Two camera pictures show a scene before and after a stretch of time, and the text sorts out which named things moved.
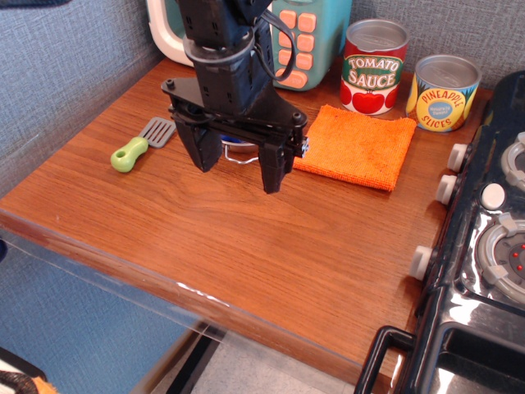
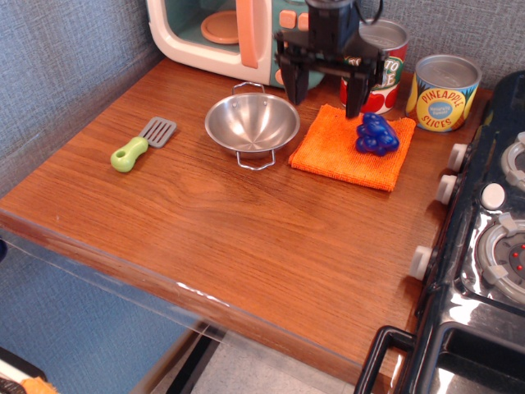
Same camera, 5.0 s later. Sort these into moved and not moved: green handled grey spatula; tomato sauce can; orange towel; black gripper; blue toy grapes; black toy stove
Moved: blue toy grapes; black gripper
Not moved: orange towel; tomato sauce can; black toy stove; green handled grey spatula
